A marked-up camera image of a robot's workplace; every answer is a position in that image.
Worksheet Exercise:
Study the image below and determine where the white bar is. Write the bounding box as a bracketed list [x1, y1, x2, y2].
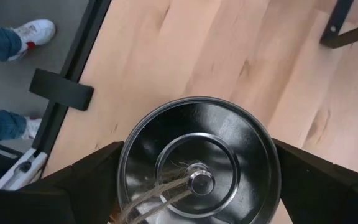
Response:
[0, 147, 48, 191]

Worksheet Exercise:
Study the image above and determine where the black perforated metal shelf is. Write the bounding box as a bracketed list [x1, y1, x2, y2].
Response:
[319, 0, 358, 50]

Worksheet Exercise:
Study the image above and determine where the black aluminium table frame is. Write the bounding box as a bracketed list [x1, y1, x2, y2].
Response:
[31, 0, 113, 156]

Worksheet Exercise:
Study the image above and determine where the black frame bracket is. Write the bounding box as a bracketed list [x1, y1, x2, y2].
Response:
[29, 68, 95, 112]

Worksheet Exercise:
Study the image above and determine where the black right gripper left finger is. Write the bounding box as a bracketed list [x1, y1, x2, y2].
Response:
[0, 141, 126, 224]

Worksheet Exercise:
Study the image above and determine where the white shoe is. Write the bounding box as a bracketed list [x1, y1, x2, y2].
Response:
[21, 117, 43, 141]
[7, 19, 57, 62]

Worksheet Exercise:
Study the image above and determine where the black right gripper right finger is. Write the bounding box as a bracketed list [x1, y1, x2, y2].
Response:
[273, 138, 358, 224]

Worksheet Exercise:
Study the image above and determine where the tin candle with orange tag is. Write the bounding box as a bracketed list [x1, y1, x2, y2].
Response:
[109, 95, 283, 224]

